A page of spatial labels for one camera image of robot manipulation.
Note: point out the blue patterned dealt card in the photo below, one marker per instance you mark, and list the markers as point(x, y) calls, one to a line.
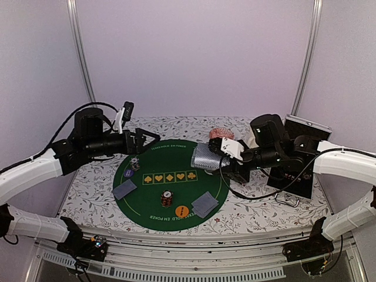
point(203, 209)

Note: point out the aluminium front rail frame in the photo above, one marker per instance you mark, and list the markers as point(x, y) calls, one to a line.
point(136, 256)

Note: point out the red patterned small bowl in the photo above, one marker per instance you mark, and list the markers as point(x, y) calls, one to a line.
point(221, 132)

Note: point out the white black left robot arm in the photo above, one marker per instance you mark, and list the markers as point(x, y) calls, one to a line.
point(93, 136)

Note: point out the right aluminium frame post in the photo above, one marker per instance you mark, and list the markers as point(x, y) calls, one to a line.
point(309, 53)

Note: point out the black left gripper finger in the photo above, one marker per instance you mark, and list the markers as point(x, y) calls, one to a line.
point(142, 147)
point(141, 133)

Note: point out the red chip stack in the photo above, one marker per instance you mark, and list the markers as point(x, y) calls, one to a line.
point(167, 198)

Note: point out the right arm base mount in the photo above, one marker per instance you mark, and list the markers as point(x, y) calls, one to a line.
point(314, 255)

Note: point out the orange round blind button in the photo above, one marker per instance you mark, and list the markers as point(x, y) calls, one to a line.
point(182, 211)

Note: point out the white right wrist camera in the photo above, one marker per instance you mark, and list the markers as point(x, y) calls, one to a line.
point(232, 148)

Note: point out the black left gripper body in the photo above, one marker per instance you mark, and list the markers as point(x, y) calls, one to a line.
point(129, 149)

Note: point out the cream ceramic mug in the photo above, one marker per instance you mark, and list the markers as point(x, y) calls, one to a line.
point(251, 141)

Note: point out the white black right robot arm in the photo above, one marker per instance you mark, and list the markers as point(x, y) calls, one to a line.
point(276, 149)

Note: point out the aluminium frame post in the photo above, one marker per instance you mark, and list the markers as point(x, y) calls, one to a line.
point(309, 53)
point(79, 46)

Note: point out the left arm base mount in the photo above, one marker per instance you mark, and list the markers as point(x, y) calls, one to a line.
point(94, 248)

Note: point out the blue dealt card player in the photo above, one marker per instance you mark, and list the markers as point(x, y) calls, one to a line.
point(123, 189)

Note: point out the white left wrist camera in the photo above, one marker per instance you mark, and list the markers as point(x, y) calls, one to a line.
point(123, 115)

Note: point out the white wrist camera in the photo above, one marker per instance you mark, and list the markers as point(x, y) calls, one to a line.
point(232, 148)
point(123, 115)

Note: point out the round green poker mat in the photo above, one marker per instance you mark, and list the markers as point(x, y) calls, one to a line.
point(166, 166)

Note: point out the white chip stack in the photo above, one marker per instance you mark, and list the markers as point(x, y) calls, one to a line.
point(134, 164)

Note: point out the aluminium poker chip case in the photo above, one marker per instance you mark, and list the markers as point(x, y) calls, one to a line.
point(300, 184)

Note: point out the left aluminium frame post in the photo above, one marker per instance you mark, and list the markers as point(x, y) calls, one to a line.
point(79, 46)

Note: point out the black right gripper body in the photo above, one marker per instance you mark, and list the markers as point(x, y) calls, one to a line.
point(234, 170)

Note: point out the blue round blind button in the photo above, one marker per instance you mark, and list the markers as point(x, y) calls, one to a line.
point(128, 173)

